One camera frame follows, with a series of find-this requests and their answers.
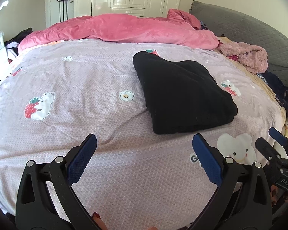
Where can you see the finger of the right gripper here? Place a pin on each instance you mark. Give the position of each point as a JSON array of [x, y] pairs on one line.
[[266, 149], [278, 137]]

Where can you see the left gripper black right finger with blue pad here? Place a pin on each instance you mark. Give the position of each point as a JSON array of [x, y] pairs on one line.
[[242, 198]]

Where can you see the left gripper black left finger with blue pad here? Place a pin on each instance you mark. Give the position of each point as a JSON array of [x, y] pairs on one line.
[[35, 208]]

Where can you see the black printed sweatshirt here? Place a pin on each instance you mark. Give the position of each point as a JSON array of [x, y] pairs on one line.
[[182, 96]]

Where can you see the dark clothes pile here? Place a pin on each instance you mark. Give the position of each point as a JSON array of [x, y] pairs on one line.
[[13, 44]]

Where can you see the operator hand fingertips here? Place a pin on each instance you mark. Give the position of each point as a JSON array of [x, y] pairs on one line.
[[97, 219]]

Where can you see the dark navy garment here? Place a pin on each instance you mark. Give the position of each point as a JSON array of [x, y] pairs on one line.
[[280, 90]]

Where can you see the grey quilted headboard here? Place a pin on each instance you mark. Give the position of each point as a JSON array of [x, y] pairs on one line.
[[240, 27]]

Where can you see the light pink fuzzy garment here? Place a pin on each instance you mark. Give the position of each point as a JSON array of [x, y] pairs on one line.
[[253, 58]]

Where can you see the pink strawberry bear bedsheet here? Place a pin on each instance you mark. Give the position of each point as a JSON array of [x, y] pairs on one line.
[[60, 93]]

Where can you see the pink plush blanket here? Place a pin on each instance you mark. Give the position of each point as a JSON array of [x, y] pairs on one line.
[[179, 27]]

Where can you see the white door with bags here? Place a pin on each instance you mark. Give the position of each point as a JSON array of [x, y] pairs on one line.
[[58, 11]]

